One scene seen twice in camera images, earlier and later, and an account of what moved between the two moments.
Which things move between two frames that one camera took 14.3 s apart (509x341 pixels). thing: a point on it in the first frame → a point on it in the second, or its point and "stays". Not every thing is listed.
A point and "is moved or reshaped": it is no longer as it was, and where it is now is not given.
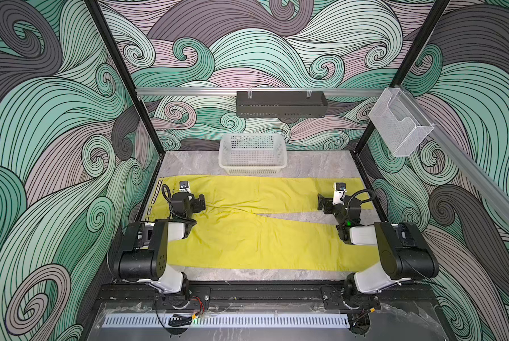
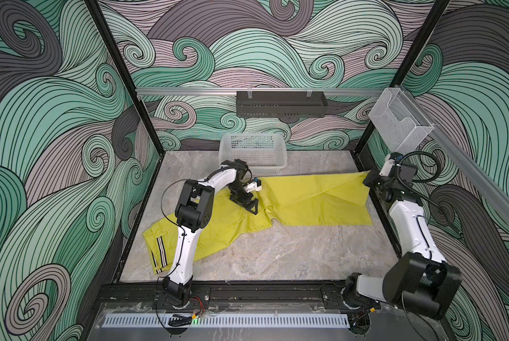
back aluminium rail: [259, 91] stays
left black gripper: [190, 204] → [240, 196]
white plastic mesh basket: [249, 154] stays
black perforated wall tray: [280, 104] stays
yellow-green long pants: [229, 235] is moved or reshaped
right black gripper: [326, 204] → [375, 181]
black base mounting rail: [264, 296] stays
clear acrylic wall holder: [397, 121] stays
